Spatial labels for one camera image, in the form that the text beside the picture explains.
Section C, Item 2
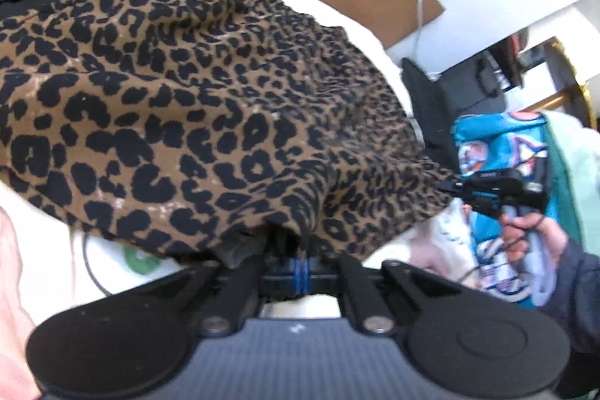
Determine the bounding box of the person's right forearm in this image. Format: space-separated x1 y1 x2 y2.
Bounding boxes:
539 238 600 400

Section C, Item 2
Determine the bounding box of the leopard print garment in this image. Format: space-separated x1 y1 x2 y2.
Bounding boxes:
0 0 462 270

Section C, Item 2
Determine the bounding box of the person's right hand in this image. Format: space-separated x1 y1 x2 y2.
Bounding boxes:
499 216 570 276

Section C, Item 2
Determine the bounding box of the folded black garment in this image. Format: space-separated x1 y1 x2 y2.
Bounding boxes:
402 57 474 176

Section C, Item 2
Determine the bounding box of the teal printed cloth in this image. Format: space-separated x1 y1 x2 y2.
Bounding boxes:
450 110 558 307

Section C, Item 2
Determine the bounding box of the black furniture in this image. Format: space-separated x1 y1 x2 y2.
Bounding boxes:
473 30 530 98

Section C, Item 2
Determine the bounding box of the gold rimmed round table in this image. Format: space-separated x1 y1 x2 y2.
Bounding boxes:
516 37 598 129

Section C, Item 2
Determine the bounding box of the black cord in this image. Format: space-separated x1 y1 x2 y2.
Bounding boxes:
81 231 116 294

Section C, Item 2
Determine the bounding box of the bear print bed sheet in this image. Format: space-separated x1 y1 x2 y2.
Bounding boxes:
0 0 474 321

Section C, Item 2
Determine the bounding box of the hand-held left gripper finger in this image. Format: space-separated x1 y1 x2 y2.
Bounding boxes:
112 252 303 337
302 252 474 335

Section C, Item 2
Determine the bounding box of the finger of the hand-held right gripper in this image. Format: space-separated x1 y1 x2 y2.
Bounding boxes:
436 179 468 200

